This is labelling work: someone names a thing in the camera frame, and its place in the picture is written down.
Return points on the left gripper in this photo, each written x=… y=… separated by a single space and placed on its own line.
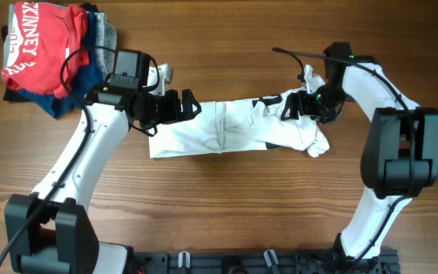
x=172 y=113

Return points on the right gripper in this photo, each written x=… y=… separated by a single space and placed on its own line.
x=306 y=109

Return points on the white t-shirt black print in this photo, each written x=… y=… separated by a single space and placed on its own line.
x=239 y=125

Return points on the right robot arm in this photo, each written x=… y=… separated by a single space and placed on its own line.
x=399 y=159

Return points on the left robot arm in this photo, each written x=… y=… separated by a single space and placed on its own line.
x=49 y=230

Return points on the navy blue garment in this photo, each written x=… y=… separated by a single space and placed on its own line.
x=85 y=79

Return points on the red printed t-shirt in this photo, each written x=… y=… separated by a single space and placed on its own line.
x=41 y=37

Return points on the black garment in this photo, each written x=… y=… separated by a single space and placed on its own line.
x=12 y=95

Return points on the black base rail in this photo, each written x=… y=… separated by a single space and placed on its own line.
x=269 y=261

